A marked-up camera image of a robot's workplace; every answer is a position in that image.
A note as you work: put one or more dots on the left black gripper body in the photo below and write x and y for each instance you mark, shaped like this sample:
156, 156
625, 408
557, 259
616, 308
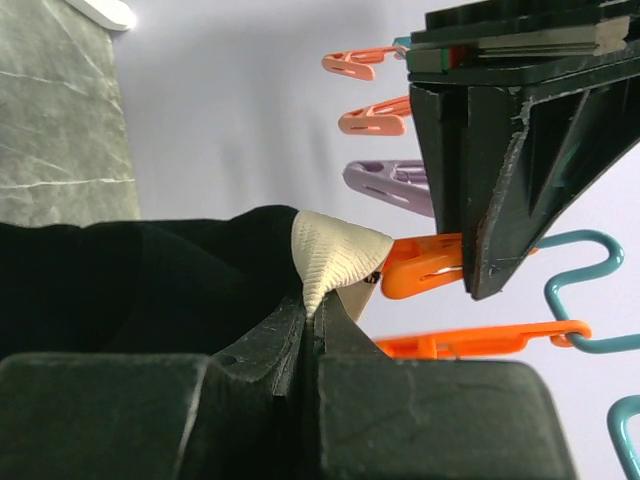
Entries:
522, 42

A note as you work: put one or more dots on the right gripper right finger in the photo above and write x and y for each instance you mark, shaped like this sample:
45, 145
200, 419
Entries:
373, 417

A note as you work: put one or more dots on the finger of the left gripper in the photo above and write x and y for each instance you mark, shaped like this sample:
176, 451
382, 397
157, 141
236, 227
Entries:
466, 134
531, 152

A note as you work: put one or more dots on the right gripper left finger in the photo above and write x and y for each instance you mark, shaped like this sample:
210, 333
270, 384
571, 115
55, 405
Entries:
116, 416

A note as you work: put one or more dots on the orange clip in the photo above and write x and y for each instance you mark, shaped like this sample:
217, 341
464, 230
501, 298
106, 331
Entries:
425, 265
481, 341

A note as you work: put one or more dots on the black underwear beige waistband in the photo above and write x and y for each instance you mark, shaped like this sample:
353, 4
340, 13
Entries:
176, 286

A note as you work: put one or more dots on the teal clip hanger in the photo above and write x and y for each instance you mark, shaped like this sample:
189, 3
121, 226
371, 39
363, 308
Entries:
586, 268

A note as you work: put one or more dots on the salmon clip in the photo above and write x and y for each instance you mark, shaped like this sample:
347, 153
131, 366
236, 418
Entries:
382, 119
359, 64

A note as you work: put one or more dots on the purple plastic clip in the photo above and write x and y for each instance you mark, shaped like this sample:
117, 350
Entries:
402, 183

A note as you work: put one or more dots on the salmon clip far left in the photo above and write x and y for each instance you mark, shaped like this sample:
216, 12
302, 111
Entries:
359, 64

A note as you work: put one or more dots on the white and silver clothes rack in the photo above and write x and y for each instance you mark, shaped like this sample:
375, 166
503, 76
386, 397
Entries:
113, 15

